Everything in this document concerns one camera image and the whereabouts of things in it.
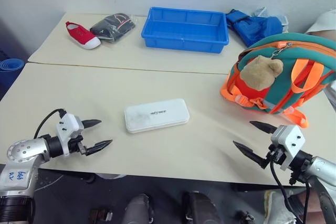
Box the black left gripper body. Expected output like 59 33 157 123
68 134 89 156

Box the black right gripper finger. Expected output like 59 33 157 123
249 121 278 134
232 141 269 169

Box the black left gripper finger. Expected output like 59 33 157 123
81 119 102 130
83 139 113 156

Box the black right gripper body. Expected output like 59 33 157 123
265 144 288 168

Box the white rectangular case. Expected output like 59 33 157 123
124 98 191 134

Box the teal and orange backpack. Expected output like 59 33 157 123
219 32 336 129

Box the tan plush bear charm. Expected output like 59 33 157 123
240 55 285 90

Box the grey rounded shape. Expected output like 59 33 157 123
122 193 155 224

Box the dark rounded shape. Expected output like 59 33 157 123
182 190 222 224

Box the red slip-on shoe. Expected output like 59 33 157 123
65 21 102 50

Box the black garment in plastic bag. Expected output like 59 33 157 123
89 13 137 44

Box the blue fabric bag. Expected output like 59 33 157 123
225 8 284 48

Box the blue rolled foam mat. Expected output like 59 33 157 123
0 58 25 72

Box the blue plastic tray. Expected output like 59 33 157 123
141 6 230 54

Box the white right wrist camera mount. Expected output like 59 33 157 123
270 124 306 171

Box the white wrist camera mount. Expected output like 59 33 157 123
55 113 85 157
270 124 306 171

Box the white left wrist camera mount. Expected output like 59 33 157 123
55 113 85 157

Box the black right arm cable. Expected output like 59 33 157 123
269 160 303 223

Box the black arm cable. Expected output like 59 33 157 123
269 160 303 223
33 108 66 140

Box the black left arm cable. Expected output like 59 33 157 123
33 108 66 140

